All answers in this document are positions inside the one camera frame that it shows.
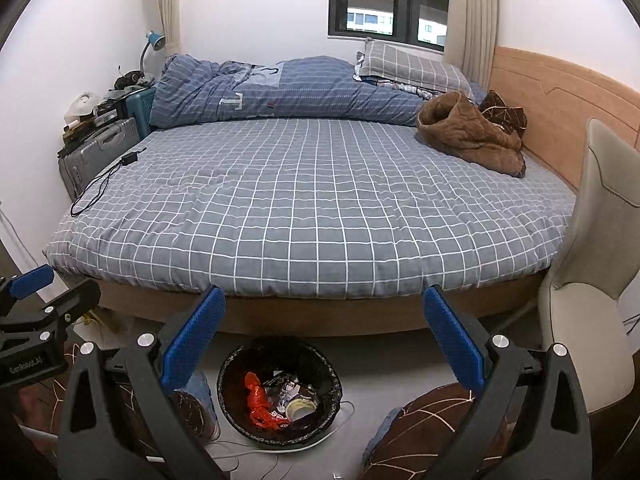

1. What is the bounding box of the blue desk lamp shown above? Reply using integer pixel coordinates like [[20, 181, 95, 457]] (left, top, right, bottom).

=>
[[140, 30, 167, 78]]

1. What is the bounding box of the white round gadget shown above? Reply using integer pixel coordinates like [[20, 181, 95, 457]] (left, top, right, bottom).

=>
[[70, 91, 101, 121]]

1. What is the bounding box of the grey checked pillow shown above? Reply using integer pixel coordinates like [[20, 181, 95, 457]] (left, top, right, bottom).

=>
[[355, 37, 473, 96]]

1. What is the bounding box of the black charger cable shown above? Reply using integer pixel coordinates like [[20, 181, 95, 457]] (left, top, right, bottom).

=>
[[70, 147, 147, 218]]

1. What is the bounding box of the pile of dark items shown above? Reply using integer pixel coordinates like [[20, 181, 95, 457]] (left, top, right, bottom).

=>
[[60, 92, 128, 153]]

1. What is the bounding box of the dark brown patterned garment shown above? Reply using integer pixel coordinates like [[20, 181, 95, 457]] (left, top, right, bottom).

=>
[[479, 90, 528, 138]]

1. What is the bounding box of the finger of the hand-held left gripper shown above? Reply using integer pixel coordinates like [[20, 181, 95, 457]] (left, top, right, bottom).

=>
[[0, 264, 55, 311], [0, 277, 102, 333]]

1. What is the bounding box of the beige chair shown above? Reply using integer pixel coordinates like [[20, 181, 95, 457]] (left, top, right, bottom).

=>
[[537, 117, 640, 416]]

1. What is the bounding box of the black lined trash bin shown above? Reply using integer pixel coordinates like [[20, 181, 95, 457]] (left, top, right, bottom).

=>
[[216, 338, 344, 451]]

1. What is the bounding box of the red plastic bag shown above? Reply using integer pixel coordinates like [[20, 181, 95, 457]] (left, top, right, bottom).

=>
[[244, 371, 291, 431]]

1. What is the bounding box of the dark cloth bundle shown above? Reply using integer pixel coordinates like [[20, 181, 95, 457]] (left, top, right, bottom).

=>
[[114, 67, 153, 92]]

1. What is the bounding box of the person's left hand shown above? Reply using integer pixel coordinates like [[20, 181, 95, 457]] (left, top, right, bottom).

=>
[[19, 387, 62, 430]]

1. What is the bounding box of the grey suitcase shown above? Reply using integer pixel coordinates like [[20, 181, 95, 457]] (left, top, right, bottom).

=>
[[58, 116, 138, 200]]

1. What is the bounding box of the blue slipper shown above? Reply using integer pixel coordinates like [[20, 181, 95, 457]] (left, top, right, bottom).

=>
[[186, 370, 220, 436], [365, 407, 402, 466]]

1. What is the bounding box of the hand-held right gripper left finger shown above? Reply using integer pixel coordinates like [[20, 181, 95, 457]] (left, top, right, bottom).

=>
[[57, 284, 227, 480]]

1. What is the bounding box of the wide beige curtain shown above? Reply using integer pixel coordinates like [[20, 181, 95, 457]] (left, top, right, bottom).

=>
[[444, 0, 501, 91]]

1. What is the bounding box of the brown padded jacket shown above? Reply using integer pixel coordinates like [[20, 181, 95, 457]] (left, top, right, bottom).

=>
[[416, 91, 527, 178]]

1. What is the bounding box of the blue striped duvet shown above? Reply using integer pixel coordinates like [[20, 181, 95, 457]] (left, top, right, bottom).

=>
[[148, 53, 486, 128]]

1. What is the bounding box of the teal suitcase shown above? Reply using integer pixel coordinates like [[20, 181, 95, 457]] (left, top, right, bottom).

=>
[[125, 86, 157, 136]]

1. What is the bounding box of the yellow paper cup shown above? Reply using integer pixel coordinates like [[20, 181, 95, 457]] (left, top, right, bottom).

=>
[[285, 392, 321, 423]]

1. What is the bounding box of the wooden headboard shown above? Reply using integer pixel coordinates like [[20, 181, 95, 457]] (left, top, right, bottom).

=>
[[487, 46, 640, 201]]

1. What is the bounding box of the narrow beige curtain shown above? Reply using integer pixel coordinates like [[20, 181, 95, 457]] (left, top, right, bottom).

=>
[[155, 0, 187, 58]]

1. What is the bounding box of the brown patterned trouser leg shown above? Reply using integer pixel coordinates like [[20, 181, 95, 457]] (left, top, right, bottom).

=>
[[360, 382, 516, 480], [115, 390, 211, 461]]

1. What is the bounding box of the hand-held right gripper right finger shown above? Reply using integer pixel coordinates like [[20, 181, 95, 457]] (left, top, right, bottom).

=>
[[422, 284, 593, 480]]

